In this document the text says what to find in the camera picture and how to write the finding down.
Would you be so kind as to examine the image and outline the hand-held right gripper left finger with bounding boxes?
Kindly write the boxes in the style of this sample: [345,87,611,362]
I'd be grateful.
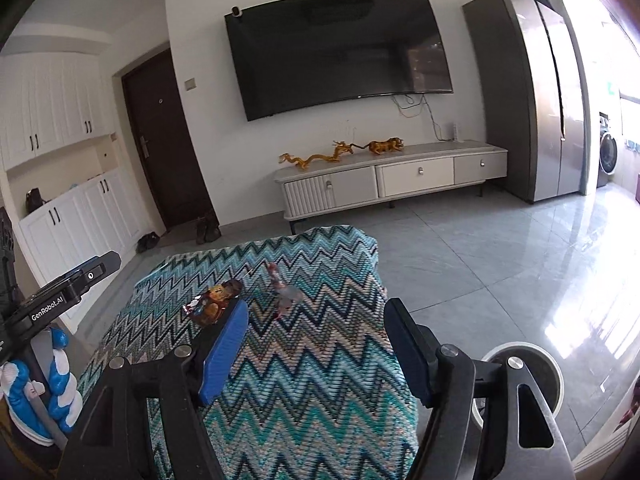
[57,300,250,480]

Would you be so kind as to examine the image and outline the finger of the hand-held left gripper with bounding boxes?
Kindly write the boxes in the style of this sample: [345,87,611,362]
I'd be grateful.
[62,251,122,302]

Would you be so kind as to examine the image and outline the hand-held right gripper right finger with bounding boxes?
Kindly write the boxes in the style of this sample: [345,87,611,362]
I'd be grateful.
[384,298,576,480]

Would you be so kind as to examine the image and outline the brown and red snack wrapper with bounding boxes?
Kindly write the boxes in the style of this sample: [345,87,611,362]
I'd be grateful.
[182,279,245,329]

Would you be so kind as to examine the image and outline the clear and red plastic wrapper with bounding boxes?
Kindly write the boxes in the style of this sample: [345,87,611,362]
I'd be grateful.
[265,260,306,320]

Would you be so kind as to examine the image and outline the white round trash bin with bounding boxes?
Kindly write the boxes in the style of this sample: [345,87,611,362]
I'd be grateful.
[470,341,565,432]

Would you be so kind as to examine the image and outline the person's left hand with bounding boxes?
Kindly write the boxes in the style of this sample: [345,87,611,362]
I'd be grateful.
[0,328,84,447]

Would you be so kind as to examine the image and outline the zigzag patterned tablecloth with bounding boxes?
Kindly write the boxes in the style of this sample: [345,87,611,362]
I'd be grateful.
[75,225,419,480]

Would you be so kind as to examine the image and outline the dark handbag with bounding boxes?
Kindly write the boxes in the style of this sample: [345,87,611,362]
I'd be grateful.
[25,187,49,215]

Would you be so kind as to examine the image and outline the brown boots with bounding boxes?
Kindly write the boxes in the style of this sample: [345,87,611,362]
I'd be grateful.
[195,210,222,245]

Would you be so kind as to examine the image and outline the dark brown entrance door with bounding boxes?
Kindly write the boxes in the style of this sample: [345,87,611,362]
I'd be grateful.
[121,50,216,234]

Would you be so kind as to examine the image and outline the white built-in cabinet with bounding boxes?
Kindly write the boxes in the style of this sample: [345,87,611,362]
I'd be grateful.
[0,52,166,332]

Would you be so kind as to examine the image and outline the white television cabinet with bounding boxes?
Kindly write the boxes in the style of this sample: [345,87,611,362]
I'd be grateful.
[272,141,509,234]

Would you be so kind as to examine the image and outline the golden tiger figurine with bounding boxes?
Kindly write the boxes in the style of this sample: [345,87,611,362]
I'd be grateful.
[368,137,405,155]

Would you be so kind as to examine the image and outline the golden dragon figurine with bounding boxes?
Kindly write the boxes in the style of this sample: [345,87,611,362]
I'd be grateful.
[278,141,359,172]

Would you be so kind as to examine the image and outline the beige marble table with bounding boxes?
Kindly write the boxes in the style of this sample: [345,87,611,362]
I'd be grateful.
[570,375,640,472]

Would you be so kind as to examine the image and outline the grey front-load washing machine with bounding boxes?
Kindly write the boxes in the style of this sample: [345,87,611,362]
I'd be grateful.
[597,112,624,189]

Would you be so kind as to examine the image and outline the grey side-by-side refrigerator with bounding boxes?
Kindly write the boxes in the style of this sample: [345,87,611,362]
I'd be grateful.
[461,0,589,205]

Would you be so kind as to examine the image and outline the television cables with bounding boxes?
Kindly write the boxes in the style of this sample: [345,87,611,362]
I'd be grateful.
[392,92,454,142]

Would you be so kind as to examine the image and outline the large black wall television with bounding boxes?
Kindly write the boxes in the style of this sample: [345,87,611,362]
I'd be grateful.
[224,0,454,122]

